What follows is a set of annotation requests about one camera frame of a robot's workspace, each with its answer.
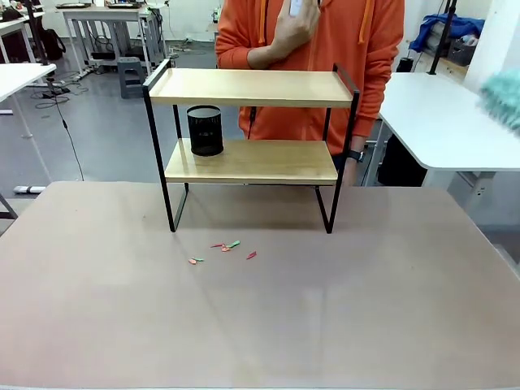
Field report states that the black tripod pole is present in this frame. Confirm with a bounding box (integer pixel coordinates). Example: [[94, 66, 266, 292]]
[[427, 0, 459, 76]]

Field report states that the person's right forearm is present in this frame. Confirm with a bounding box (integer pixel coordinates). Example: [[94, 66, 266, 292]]
[[246, 40, 285, 71]]

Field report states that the person's right hand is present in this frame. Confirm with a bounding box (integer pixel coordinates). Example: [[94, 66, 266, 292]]
[[266, 0, 323, 59]]

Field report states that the black stand pole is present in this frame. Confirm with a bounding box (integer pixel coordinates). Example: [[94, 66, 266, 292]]
[[26, 0, 56, 68]]

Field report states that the grey-legged lab desk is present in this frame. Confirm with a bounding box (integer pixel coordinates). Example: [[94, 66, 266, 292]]
[[60, 2, 152, 76]]

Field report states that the teal microfibre duster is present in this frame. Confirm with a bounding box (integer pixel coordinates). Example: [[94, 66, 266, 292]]
[[478, 67, 520, 137]]

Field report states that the black floor cable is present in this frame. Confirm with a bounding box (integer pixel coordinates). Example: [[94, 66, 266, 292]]
[[51, 80, 85, 182]]

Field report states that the grey storage crate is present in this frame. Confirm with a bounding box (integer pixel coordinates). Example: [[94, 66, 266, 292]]
[[445, 35, 477, 67]]

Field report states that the black mesh pen holder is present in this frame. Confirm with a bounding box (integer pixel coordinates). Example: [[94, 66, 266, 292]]
[[186, 105, 225, 158]]

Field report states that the large white side table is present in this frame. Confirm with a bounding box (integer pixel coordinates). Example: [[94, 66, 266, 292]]
[[367, 71, 520, 189]]

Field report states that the blue cloth bundle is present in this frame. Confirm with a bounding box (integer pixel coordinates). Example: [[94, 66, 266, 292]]
[[408, 13, 487, 54]]

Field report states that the grey plastic step stool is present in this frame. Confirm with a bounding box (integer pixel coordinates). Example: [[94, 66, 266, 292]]
[[117, 56, 145, 100]]

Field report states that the black backpack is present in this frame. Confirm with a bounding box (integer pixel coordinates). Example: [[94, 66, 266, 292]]
[[40, 28, 67, 62]]

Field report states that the small white side table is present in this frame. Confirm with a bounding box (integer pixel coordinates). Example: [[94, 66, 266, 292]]
[[0, 63, 58, 194]]

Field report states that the wooden two-tier black-frame shelf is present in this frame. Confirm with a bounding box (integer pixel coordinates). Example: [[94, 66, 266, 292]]
[[141, 58, 362, 235]]

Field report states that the person's orange hoodie torso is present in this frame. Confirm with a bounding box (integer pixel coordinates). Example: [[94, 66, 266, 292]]
[[214, 0, 406, 158]]

